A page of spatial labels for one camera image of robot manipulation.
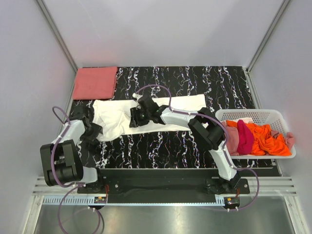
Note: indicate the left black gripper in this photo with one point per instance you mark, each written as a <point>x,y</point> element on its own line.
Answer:
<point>91,139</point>

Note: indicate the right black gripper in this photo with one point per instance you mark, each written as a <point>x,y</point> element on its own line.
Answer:
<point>135,121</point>

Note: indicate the white t shirt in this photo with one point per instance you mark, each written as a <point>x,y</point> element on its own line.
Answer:
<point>114,116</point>

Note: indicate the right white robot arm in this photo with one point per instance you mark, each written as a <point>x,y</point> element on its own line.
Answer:
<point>206,130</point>

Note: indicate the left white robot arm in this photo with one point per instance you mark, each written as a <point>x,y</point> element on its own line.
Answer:
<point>60,159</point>

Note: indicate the folded pink t shirt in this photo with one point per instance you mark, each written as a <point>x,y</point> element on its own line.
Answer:
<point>95,83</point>

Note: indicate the pink t shirt in basket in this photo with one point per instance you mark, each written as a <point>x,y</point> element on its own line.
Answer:
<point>233,142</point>

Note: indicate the magenta t shirt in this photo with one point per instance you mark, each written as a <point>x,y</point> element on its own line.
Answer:
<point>246,138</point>

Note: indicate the orange t shirt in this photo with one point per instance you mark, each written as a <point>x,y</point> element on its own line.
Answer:
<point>256,151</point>

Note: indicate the white plastic laundry basket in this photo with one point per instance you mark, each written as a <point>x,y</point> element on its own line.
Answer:
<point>259,116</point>

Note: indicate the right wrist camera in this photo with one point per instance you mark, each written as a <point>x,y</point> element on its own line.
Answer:
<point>136,96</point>

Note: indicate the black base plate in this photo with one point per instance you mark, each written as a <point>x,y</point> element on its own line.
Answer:
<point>163,186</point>

